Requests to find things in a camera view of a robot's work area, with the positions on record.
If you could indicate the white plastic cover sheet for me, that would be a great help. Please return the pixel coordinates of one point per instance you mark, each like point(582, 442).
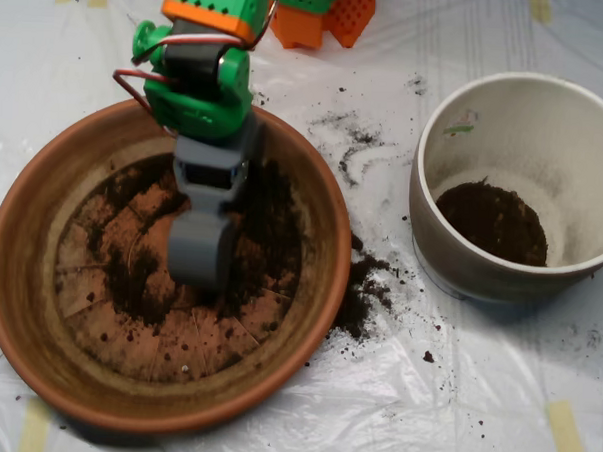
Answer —
point(423, 416)

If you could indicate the small dark maroon fragment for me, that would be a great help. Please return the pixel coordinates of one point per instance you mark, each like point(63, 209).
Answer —
point(429, 356)

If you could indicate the white ceramic pot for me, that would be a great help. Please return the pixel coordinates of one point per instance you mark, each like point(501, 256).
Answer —
point(445, 257)

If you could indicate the terracotta plant saucer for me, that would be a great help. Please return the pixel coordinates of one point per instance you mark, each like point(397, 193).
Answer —
point(29, 274)

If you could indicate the green label sticker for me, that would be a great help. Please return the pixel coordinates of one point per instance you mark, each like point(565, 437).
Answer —
point(458, 128)

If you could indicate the spilled dark soil pile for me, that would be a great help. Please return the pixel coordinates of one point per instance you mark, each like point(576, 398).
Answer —
point(358, 298)

